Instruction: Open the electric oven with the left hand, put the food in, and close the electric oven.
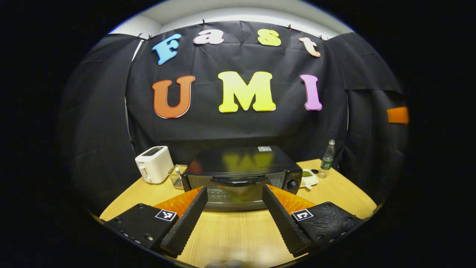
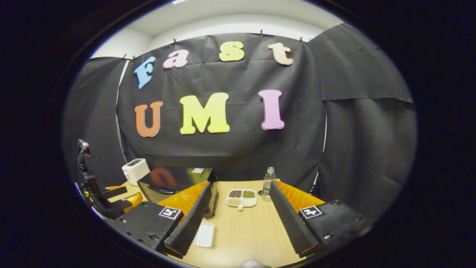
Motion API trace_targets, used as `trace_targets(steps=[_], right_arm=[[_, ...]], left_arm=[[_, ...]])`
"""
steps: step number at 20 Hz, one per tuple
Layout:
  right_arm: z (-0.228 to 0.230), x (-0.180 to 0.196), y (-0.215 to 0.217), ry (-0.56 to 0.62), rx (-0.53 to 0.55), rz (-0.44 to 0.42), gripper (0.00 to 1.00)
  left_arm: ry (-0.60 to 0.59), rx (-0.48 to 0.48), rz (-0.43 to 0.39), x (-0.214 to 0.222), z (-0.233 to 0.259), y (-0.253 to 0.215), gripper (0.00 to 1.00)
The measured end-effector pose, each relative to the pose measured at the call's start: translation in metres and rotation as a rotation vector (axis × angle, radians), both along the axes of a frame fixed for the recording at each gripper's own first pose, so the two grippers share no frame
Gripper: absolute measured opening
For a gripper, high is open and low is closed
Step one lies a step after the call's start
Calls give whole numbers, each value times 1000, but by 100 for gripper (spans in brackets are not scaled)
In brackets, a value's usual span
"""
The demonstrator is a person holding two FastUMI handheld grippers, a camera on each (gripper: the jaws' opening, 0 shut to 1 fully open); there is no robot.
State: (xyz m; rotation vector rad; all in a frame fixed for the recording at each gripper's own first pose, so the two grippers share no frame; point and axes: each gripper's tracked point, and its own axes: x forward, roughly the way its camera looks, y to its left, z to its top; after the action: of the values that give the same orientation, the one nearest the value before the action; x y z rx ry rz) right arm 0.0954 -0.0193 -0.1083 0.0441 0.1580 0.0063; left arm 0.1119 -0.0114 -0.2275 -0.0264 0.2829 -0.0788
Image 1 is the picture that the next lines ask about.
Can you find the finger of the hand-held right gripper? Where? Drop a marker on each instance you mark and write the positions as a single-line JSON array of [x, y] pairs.
[[398, 115]]

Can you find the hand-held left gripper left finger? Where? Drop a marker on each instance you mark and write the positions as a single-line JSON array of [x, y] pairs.
[[186, 223]]

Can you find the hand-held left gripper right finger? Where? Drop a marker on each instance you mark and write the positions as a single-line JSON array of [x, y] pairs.
[[282, 223]]

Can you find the sandwich with lettuce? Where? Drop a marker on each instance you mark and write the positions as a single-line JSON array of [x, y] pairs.
[[238, 192]]

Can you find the black electric oven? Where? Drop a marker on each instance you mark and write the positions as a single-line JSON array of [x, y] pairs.
[[241, 163]]

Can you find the white divided snack plate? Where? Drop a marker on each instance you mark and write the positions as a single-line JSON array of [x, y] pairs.
[[308, 179]]

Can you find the white toaster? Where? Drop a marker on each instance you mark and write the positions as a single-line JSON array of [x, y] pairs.
[[154, 165]]

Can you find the clear plastic water bottle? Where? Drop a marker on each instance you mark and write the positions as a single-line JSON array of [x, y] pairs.
[[327, 160]]

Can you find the black backdrop cloth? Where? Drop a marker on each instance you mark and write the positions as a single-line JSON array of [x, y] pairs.
[[238, 126]]

